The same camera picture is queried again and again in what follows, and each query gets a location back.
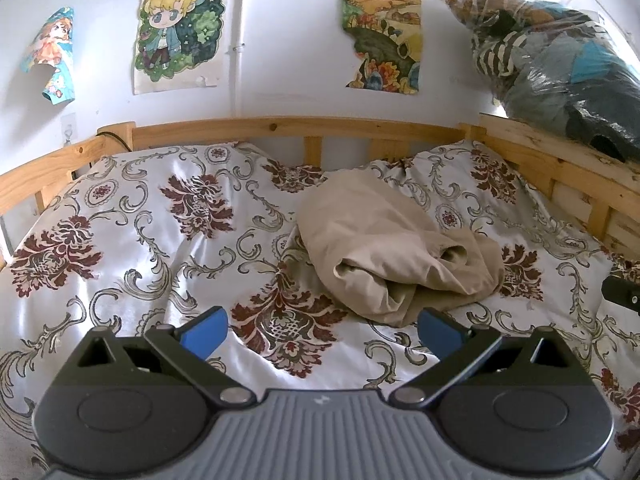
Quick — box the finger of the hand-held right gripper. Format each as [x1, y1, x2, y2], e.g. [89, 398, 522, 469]
[601, 265, 640, 312]

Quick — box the cartoon figure green wall poster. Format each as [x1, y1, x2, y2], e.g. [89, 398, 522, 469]
[133, 0, 230, 96]

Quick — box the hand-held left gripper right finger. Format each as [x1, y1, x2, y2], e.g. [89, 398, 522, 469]
[390, 307, 571, 408]

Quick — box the white wall conduit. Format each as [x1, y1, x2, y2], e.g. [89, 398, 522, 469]
[231, 0, 249, 121]

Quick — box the autumn landscape wall poster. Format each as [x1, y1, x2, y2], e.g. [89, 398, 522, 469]
[341, 0, 424, 97]

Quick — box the torn curled cartoon wall poster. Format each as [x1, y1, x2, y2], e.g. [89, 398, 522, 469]
[19, 6, 77, 107]

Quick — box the plastic bag of clothes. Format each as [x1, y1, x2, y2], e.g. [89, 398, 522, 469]
[446, 0, 640, 163]

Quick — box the beige large garment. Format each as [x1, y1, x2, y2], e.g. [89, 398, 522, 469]
[287, 170, 506, 328]

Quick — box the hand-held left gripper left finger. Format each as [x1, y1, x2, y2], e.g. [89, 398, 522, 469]
[75, 306, 258, 408]

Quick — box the floral white bed cover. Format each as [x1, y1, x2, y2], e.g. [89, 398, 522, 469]
[0, 140, 640, 480]

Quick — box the black cable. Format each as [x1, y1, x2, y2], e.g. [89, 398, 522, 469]
[97, 131, 132, 153]

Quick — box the wooden bed frame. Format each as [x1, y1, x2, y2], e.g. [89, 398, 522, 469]
[0, 114, 640, 273]

